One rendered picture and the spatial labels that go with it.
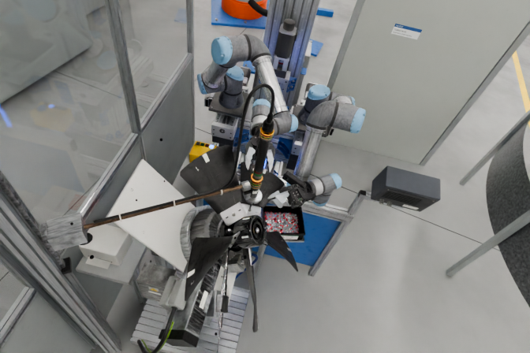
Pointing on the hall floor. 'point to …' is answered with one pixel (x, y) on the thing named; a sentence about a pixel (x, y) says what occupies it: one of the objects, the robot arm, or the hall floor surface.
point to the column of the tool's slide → (54, 275)
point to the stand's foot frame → (152, 317)
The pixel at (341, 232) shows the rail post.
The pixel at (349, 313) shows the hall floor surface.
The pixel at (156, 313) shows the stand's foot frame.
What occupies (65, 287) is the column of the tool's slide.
